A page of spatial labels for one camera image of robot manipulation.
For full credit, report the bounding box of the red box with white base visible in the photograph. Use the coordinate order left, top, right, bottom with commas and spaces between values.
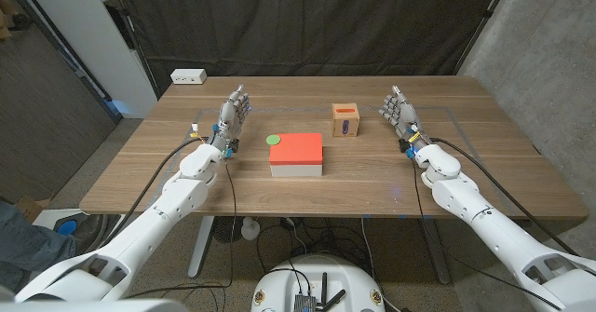
268, 132, 324, 179

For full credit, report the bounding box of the seated person in jeans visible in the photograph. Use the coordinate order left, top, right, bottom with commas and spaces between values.
0, 199, 78, 294

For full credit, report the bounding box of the brown cardboard box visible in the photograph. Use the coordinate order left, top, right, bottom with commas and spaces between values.
17, 196, 51, 224

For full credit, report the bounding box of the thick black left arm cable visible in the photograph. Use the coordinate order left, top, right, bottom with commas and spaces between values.
97, 136, 209, 251

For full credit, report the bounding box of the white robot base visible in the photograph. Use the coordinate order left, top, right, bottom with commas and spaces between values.
251, 254, 386, 312

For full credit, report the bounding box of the wooden box with coin slots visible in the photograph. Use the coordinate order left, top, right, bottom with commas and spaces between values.
331, 102, 361, 139

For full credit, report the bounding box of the grey table leg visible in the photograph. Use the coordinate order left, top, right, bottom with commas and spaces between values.
418, 217, 452, 286

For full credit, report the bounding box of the black curtain backdrop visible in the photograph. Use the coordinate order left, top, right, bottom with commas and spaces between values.
111, 0, 507, 94

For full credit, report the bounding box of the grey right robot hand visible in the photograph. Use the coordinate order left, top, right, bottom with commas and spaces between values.
377, 85, 432, 153

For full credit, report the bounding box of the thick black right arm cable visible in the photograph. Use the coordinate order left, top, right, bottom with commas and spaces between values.
428, 137, 579, 258

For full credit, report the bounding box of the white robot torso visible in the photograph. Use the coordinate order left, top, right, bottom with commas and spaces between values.
0, 299, 190, 312

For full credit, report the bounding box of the white power strip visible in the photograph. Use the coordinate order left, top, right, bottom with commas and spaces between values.
169, 68, 208, 86

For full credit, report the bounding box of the black radio module with antennas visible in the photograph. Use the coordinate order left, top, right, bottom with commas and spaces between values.
292, 271, 348, 312

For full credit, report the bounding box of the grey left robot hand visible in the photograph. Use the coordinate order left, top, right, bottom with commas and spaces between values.
210, 84, 252, 153

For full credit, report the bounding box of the white table leg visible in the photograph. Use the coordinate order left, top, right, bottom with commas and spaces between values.
187, 215, 216, 279

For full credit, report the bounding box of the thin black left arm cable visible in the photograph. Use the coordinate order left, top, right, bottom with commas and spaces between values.
123, 157, 237, 300

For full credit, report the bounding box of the small black fan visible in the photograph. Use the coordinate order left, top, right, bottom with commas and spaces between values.
212, 215, 244, 245

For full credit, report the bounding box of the black foot pedal blue pad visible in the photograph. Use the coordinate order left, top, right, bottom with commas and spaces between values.
53, 211, 122, 252

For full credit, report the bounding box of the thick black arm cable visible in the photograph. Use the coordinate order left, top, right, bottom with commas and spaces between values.
428, 137, 579, 258
97, 136, 209, 251

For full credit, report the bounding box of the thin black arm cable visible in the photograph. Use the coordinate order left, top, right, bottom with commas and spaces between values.
123, 157, 237, 300
410, 156, 562, 312

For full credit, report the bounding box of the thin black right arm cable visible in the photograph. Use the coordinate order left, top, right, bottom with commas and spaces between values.
410, 156, 562, 312

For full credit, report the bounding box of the white partition panel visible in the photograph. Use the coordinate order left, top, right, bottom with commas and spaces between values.
18, 0, 158, 119

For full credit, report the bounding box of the black backdrop stand pole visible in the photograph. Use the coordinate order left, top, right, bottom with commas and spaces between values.
109, 0, 162, 99
454, 0, 516, 75

